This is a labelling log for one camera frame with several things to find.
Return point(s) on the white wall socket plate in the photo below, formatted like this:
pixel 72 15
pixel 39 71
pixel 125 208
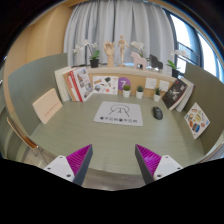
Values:
pixel 150 83
pixel 164 86

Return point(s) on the black-covered book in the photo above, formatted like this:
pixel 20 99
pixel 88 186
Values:
pixel 174 93

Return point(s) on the grey curtain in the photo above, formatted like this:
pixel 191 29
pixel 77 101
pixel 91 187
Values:
pixel 100 23

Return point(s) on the light wooden desk ledge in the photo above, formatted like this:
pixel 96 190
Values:
pixel 133 71

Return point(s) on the pink wooden horse figure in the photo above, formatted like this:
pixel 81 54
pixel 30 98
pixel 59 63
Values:
pixel 138 61

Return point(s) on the white picture sticker sheet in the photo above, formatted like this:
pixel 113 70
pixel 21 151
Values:
pixel 105 85

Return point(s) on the brown-covered book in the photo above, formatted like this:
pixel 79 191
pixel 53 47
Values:
pixel 68 86

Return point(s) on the wooden hand model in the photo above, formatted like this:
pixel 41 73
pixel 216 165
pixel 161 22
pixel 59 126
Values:
pixel 110 58

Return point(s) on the white orchid in black pot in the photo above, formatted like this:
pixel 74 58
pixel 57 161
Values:
pixel 175 72
pixel 94 62
pixel 137 45

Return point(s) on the small succulent in white pot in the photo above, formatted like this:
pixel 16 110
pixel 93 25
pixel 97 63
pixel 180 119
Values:
pixel 126 93
pixel 157 97
pixel 139 94

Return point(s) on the round purple number sign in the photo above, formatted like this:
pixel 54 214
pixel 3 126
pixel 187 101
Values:
pixel 123 82

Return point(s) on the beige card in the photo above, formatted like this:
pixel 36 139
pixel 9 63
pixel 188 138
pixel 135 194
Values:
pixel 47 106

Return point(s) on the white printed mouse pad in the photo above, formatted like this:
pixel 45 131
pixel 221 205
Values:
pixel 106 115

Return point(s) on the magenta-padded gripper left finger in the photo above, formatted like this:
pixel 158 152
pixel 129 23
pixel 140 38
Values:
pixel 79 160

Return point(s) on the dark wooden horse figure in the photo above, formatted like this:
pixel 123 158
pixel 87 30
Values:
pixel 156 62

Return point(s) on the black computer mouse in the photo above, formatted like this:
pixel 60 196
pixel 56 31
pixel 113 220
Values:
pixel 157 113

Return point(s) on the colourful picture card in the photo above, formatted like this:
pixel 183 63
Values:
pixel 196 120

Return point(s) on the red and white magazine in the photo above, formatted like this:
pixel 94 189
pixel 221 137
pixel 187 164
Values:
pixel 82 83

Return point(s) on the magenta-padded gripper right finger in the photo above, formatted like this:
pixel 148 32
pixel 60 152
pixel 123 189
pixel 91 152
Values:
pixel 150 161

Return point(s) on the wooden artist mannequin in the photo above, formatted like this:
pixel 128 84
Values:
pixel 122 46

